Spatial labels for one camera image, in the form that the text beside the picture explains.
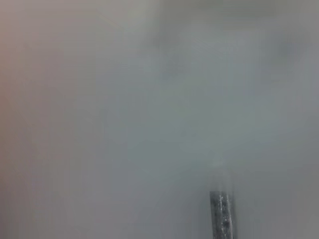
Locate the silver marker pen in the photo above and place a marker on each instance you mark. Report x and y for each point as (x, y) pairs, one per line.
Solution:
(221, 216)

